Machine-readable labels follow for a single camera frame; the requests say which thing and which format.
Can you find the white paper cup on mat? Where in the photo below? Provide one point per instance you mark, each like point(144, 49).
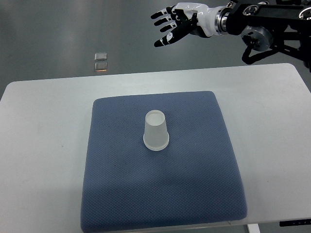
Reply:
point(156, 136)

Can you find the blue textured cushion mat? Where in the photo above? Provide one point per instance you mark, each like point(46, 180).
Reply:
point(194, 180)

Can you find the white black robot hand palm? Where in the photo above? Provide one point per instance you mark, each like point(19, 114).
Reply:
point(210, 21)

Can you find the lower metal floor plate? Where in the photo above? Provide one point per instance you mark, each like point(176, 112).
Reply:
point(100, 66)

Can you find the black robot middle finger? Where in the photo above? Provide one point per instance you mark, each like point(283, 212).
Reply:
point(170, 19)

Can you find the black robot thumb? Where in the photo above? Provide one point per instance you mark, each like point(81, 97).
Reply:
point(187, 27)

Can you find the white table leg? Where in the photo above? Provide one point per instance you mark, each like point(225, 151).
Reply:
point(253, 228)

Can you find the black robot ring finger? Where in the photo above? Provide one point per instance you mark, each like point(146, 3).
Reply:
point(161, 13)

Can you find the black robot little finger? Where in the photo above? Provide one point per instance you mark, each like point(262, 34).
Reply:
point(170, 10)

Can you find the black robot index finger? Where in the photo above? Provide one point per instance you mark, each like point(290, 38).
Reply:
point(175, 26)

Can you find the metal floor plate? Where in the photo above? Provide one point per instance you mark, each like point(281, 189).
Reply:
point(100, 66)
point(100, 56)

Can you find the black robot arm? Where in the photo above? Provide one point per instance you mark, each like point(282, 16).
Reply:
point(265, 26)

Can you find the black table control panel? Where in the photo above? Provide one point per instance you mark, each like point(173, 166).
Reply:
point(300, 222)

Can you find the upper metal floor plate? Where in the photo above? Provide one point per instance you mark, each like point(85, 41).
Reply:
point(100, 56)

